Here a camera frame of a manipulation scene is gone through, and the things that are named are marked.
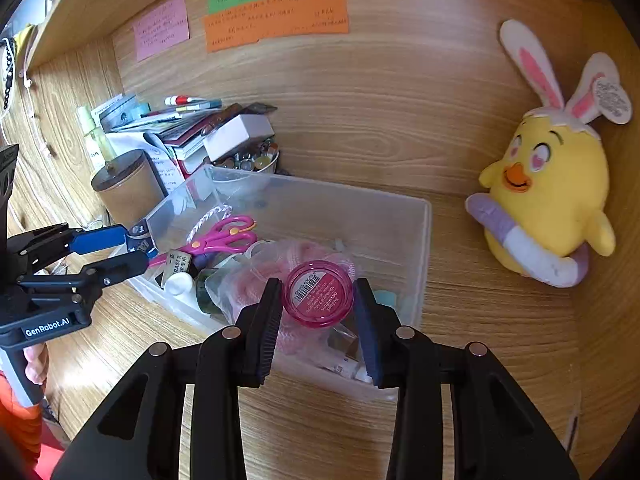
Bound black beaded chain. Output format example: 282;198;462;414
1;36;18;111

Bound white cardboard box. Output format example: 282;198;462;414
202;114;276;162

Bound pink white twisted hair tie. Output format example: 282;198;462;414
187;205;233;243

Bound stack of books and papers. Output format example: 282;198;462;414
100;94;278;196

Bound black eraser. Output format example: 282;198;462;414
159;249;195;277

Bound yellow chick plush toy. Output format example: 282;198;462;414
465;19;632;288

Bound orange paper note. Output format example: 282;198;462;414
204;0;349;53

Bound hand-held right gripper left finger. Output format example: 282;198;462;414
50;277;284;480

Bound pink paper note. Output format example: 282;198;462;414
132;0;191;63

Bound orange clothing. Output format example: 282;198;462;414
0;370;71;463

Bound dark glass bottle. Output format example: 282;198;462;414
194;267;227;317

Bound pink round jar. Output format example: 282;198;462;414
281;261;356;329

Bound person's left hand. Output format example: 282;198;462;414
22;345;51;387

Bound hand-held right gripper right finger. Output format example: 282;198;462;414
352;277;581;480

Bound small translucent bowl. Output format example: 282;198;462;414
215;142;279;176

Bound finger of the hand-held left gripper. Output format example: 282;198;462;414
17;249;152;307
7;222;133;272

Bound brown lidded canister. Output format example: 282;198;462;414
91;149;168;228

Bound small dark box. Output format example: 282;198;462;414
125;225;157;257

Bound white ointment box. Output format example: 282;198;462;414
320;354;373;384

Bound pink scissors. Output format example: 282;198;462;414
150;216;257;267

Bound clear plastic bin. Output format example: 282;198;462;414
125;164;433;402

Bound pale green bottle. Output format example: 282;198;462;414
77;105;117;172

